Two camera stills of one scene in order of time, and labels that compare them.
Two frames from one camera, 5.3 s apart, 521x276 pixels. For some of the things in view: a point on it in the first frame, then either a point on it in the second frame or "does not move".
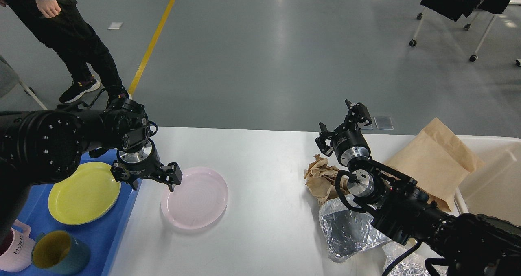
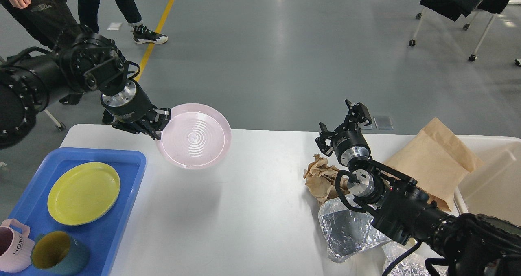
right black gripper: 349,145 does not move
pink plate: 198,201 -> 197,136
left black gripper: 144,163 -> 132,105
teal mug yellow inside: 56,251 does not move
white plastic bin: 493,189 does not move
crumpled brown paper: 321,179 does not move
